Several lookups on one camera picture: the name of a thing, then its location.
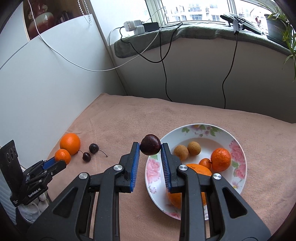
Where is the small mandarin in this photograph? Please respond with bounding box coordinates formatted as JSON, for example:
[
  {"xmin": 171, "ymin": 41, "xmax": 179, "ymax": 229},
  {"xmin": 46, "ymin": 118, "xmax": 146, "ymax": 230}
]
[{"xmin": 210, "ymin": 148, "xmax": 231, "ymax": 172}]

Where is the black cable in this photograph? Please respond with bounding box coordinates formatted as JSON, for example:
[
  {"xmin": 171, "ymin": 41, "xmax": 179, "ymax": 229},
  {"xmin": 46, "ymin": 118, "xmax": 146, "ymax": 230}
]
[
  {"xmin": 119, "ymin": 22, "xmax": 184, "ymax": 103},
  {"xmin": 222, "ymin": 33, "xmax": 239, "ymax": 110}
]

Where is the white cable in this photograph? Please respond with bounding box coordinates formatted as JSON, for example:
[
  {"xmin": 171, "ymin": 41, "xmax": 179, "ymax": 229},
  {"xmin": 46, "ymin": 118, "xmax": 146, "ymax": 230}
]
[{"xmin": 27, "ymin": 0, "xmax": 166, "ymax": 72}]

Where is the white board panel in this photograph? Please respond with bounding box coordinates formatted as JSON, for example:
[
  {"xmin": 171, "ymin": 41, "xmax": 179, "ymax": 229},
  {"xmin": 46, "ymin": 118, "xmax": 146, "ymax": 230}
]
[{"xmin": 0, "ymin": 2, "xmax": 127, "ymax": 149}]

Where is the black power adapter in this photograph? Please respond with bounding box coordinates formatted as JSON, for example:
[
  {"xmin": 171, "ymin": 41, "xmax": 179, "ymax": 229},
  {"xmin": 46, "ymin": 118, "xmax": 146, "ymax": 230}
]
[{"xmin": 143, "ymin": 22, "xmax": 159, "ymax": 33}]

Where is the black cable left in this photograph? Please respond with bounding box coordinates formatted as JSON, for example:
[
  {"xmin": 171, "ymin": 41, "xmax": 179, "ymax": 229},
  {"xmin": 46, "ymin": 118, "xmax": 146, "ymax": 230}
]
[{"xmin": 119, "ymin": 22, "xmax": 184, "ymax": 103}]

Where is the white power strip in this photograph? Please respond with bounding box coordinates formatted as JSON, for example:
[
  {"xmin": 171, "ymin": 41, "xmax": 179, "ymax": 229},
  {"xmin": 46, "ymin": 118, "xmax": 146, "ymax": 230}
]
[{"xmin": 124, "ymin": 20, "xmax": 145, "ymax": 35}]

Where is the black device on sill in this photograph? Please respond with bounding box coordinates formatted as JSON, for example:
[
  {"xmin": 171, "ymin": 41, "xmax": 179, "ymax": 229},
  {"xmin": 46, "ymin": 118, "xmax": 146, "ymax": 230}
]
[{"xmin": 220, "ymin": 13, "xmax": 262, "ymax": 35}]

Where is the dark cherry with stem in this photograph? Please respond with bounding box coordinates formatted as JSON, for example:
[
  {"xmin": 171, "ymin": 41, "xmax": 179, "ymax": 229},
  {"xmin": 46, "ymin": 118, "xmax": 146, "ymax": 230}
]
[{"xmin": 79, "ymin": 150, "xmax": 91, "ymax": 163}]

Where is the large speckled orange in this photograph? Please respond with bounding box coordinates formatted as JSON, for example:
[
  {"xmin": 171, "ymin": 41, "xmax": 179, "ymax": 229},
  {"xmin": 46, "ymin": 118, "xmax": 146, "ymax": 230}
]
[{"xmin": 167, "ymin": 163, "xmax": 213, "ymax": 210}]

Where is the small tangerine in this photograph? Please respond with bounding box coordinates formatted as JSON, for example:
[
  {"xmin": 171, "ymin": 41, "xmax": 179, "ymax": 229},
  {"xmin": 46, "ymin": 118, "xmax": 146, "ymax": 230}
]
[{"xmin": 54, "ymin": 149, "xmax": 71, "ymax": 165}]

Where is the potted spider plant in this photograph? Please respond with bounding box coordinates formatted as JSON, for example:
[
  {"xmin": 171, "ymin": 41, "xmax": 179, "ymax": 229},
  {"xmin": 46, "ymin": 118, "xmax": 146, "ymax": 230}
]
[{"xmin": 254, "ymin": 1, "xmax": 295, "ymax": 80}]

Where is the black camera box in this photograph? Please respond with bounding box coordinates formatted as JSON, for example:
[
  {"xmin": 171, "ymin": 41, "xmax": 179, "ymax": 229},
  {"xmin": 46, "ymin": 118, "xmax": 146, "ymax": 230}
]
[{"xmin": 1, "ymin": 140, "xmax": 23, "ymax": 196}]

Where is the smooth bright orange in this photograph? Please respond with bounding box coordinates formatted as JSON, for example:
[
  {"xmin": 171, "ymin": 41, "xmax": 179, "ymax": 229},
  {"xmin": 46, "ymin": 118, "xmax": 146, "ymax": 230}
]
[{"xmin": 60, "ymin": 133, "xmax": 81, "ymax": 156}]

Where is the floral white plate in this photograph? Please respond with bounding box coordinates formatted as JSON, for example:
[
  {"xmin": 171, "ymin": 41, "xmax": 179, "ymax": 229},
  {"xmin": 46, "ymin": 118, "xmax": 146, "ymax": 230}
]
[{"xmin": 144, "ymin": 123, "xmax": 248, "ymax": 221}]

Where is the dark cherry long stem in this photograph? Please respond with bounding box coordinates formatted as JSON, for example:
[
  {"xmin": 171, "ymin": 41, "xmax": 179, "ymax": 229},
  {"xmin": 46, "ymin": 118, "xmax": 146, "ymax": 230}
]
[{"xmin": 89, "ymin": 143, "xmax": 108, "ymax": 157}]

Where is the tiny orange kumquat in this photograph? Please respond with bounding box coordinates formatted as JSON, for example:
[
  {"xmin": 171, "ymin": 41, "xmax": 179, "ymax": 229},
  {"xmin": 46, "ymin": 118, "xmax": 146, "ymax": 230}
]
[{"xmin": 199, "ymin": 158, "xmax": 212, "ymax": 170}]

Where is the black cable right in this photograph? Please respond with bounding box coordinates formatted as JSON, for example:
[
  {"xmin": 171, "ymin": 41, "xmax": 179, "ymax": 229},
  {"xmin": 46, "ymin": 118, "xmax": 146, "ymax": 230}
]
[{"xmin": 222, "ymin": 33, "xmax": 239, "ymax": 110}]

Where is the green sill cloth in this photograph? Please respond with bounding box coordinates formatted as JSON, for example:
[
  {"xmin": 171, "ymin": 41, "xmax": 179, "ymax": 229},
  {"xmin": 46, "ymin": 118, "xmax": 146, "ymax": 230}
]
[{"xmin": 114, "ymin": 25, "xmax": 290, "ymax": 58}]

